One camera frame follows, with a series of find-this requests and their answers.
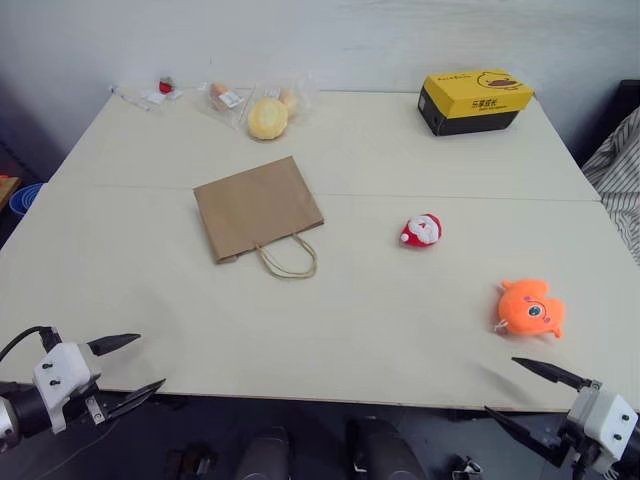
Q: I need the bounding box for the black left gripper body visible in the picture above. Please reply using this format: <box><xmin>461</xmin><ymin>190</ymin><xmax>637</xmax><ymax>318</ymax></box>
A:
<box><xmin>61</xmin><ymin>342</ymin><xmax>119</xmax><ymax>427</ymax></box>

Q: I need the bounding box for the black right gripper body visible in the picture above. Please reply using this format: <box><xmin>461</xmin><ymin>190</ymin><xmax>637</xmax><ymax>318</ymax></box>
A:
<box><xmin>543</xmin><ymin>379</ymin><xmax>604</xmax><ymax>474</ymax></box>

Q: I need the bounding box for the round yellow bread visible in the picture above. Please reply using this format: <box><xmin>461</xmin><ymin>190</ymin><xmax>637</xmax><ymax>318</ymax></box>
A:
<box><xmin>247</xmin><ymin>97</ymin><xmax>291</xmax><ymax>142</ymax></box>

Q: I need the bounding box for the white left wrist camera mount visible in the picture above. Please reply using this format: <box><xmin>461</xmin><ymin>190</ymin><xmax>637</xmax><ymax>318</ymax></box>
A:
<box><xmin>32</xmin><ymin>341</ymin><xmax>103</xmax><ymax>434</ymax></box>

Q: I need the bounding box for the orange wooden box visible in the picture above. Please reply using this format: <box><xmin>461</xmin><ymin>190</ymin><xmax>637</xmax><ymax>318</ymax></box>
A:
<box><xmin>0</xmin><ymin>174</ymin><xmax>22</xmax><ymax>214</ymax></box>

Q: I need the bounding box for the Santa Claus plush toy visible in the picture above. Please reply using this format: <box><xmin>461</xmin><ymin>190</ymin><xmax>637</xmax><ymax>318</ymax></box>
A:
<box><xmin>399</xmin><ymin>212</ymin><xmax>444</xmax><ymax>248</ymax></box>

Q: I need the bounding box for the small clear packet red item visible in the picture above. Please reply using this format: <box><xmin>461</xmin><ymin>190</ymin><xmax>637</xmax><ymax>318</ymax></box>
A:
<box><xmin>108</xmin><ymin>84</ymin><xmax>152</xmax><ymax>113</ymax></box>

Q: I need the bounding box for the small white packet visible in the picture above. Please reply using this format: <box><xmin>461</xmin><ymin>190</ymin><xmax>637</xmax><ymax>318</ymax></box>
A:
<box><xmin>140</xmin><ymin>86</ymin><xmax>183</xmax><ymax>104</ymax></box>

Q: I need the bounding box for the yellow black duck box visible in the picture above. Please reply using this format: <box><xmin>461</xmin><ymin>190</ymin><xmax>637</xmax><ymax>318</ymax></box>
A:
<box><xmin>417</xmin><ymin>67</ymin><xmax>536</xmax><ymax>138</ymax></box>

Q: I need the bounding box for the bagged bread with label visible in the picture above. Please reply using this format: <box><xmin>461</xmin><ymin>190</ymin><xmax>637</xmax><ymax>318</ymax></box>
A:
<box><xmin>195</xmin><ymin>80</ymin><xmax>254</xmax><ymax>132</ymax></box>

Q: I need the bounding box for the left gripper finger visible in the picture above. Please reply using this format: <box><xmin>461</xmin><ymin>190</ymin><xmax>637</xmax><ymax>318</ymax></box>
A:
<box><xmin>86</xmin><ymin>333</ymin><xmax>143</xmax><ymax>358</ymax></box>
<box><xmin>106</xmin><ymin>377</ymin><xmax>167</xmax><ymax>422</ymax></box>

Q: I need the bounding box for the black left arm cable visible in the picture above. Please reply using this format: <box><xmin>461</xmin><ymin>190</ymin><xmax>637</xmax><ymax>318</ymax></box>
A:
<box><xmin>0</xmin><ymin>325</ymin><xmax>55</xmax><ymax>367</ymax></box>

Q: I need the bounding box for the brown paper bag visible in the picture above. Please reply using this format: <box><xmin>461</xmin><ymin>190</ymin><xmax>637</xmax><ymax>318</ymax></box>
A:
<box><xmin>192</xmin><ymin>155</ymin><xmax>326</xmax><ymax>281</ymax></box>

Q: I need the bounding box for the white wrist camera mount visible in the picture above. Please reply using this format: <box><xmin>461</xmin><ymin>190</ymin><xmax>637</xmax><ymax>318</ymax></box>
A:
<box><xmin>568</xmin><ymin>386</ymin><xmax>640</xmax><ymax>459</ymax></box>
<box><xmin>32</xmin><ymin>341</ymin><xmax>103</xmax><ymax>434</ymax></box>

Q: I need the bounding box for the blue plastic bucket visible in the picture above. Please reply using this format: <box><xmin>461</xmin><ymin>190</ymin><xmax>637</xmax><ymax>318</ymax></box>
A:
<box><xmin>8</xmin><ymin>182</ymin><xmax>47</xmax><ymax>217</ymax></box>

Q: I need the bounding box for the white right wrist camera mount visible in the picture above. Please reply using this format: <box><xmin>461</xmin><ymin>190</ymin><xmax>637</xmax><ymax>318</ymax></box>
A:
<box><xmin>568</xmin><ymin>386</ymin><xmax>640</xmax><ymax>459</ymax></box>

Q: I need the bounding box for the bagged bun in clear wrap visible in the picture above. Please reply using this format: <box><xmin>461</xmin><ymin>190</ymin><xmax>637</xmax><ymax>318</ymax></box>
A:
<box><xmin>263</xmin><ymin>73</ymin><xmax>317</xmax><ymax>124</ymax></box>

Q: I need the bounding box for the dark rounded shape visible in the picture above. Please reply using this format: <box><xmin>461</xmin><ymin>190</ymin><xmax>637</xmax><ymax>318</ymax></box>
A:
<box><xmin>233</xmin><ymin>425</ymin><xmax>292</xmax><ymax>480</ymax></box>
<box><xmin>345</xmin><ymin>416</ymin><xmax>427</xmax><ymax>480</ymax></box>

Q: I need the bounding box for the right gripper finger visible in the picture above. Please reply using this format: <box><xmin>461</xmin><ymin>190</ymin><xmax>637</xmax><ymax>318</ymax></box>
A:
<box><xmin>483</xmin><ymin>405</ymin><xmax>560</xmax><ymax>468</ymax></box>
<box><xmin>510</xmin><ymin>355</ymin><xmax>590</xmax><ymax>393</ymax></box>

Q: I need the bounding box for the orange plush toy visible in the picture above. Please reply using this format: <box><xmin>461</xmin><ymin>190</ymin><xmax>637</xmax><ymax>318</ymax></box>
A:
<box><xmin>494</xmin><ymin>278</ymin><xmax>568</xmax><ymax>341</ymax></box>

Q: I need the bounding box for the striped grey white cloth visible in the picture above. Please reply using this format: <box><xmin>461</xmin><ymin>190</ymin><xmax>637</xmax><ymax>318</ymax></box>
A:
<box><xmin>581</xmin><ymin>105</ymin><xmax>640</xmax><ymax>267</ymax></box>

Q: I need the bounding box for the small dark mechanical part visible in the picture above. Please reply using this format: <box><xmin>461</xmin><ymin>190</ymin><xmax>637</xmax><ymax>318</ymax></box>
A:
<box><xmin>448</xmin><ymin>453</ymin><xmax>484</xmax><ymax>480</ymax></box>
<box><xmin>163</xmin><ymin>441</ymin><xmax>218</xmax><ymax>480</ymax></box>

